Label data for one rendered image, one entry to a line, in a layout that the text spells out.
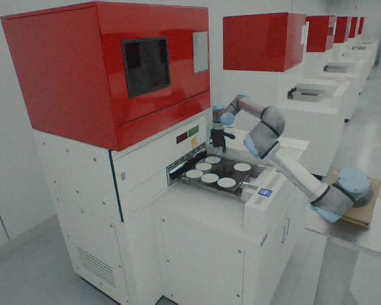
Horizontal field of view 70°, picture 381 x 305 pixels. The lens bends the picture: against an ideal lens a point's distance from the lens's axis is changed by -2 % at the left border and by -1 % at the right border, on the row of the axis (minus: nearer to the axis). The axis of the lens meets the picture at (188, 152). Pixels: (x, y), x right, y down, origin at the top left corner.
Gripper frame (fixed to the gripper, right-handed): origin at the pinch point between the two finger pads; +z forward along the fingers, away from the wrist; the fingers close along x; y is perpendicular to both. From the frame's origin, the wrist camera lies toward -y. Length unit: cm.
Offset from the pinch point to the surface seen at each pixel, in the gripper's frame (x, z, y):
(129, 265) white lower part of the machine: 26, 40, 75
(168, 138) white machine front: 6.8, -22.4, 38.5
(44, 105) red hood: -13, -47, 98
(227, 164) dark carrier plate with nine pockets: 10.5, 1.4, 1.8
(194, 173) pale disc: 10.9, 1.3, 25.3
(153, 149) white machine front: 14, -21, 50
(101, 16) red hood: 31, -85, 69
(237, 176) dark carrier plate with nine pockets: 27.3, 1.4, 5.6
